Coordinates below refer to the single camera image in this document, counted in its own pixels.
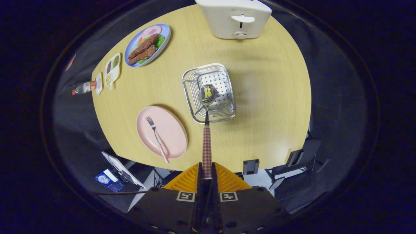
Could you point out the blue plate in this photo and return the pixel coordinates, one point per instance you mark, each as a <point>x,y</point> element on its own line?
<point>164,31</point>

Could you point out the tablet with lit screen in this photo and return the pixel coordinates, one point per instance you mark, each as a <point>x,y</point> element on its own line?
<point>109,180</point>

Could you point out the clear bottle with red cap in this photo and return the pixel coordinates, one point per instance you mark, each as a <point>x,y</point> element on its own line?
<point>85,87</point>

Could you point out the green lettuce leaf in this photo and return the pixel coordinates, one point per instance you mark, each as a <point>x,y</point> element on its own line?
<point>160,41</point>

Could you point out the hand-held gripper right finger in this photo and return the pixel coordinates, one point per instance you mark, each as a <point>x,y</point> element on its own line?
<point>214,177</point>

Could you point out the white square coaster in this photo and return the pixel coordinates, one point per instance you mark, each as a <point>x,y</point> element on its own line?
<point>98,83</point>

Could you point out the pink ham slice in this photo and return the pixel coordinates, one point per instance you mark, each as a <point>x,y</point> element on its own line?
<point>151,31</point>

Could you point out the white toaster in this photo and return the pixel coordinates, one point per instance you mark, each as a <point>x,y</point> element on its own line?
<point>221,19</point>

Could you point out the brown meat strip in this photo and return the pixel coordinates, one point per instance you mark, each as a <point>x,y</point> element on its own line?
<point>144,54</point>
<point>143,47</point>

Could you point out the pink plate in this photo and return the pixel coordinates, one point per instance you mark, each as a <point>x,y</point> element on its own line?
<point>172,136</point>

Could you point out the white divided condiment dish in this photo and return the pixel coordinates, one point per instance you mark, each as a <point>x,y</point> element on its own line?
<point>113,70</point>

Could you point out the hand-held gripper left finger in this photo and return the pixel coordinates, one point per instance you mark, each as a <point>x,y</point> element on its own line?
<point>200,177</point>

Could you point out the white board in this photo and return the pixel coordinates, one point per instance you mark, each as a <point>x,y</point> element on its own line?
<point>122,169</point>

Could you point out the black table bracket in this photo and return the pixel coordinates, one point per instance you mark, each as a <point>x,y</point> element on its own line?
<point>251,167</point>
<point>294,158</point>

